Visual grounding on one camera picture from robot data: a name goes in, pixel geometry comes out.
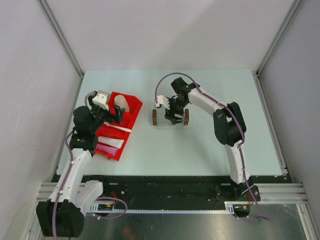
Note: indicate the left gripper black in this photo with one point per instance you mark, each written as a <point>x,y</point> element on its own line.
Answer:
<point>110,117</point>

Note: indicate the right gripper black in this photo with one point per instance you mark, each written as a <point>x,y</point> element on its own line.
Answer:
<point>170,114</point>

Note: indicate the beige plastic cup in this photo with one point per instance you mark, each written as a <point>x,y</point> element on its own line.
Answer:
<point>120,100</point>

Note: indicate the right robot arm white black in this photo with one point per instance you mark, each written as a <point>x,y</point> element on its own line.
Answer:
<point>229,128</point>

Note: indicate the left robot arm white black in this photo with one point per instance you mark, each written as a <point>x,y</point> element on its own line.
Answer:
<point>63,214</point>

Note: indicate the white toothbrush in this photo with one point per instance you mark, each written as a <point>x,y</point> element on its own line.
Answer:
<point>117,127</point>

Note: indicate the white toothpaste tube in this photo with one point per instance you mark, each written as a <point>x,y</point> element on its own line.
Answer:
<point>113,142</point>

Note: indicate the pink toothpaste tube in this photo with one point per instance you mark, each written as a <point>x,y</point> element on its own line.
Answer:
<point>106,150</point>

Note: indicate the red plastic organizer bin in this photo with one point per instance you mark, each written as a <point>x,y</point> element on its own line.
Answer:
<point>128,121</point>

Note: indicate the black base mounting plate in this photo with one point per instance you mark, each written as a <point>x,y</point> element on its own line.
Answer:
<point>130,188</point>

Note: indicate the right brown wooden tray handle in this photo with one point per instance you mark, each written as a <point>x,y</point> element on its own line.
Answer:
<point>186,117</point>

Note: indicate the brown wooden tray handle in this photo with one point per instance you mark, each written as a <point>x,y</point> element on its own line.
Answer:
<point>186,117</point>
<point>154,117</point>

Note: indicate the left brown wooden tray handle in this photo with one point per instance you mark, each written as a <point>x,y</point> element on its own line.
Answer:
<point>154,117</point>

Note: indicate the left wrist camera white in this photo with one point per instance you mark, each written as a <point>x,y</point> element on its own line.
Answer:
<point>101,99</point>

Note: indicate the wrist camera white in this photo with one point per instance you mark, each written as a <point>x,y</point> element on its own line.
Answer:
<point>162,101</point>
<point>101,99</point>

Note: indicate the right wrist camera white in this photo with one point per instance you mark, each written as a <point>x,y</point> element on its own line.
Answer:
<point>162,101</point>

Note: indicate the white slotted cable duct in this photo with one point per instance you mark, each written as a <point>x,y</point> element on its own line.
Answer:
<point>94,210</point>

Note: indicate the left aluminium corner post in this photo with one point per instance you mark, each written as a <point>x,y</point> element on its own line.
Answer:
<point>52,20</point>

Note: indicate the aluminium corner post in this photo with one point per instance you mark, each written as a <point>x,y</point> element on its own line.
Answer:
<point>280,34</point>
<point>52,20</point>

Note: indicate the aluminium frame rail front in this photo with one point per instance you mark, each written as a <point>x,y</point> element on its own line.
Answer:
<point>270,193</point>

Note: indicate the right aluminium corner post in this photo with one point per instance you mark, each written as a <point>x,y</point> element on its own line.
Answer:
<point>280,34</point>

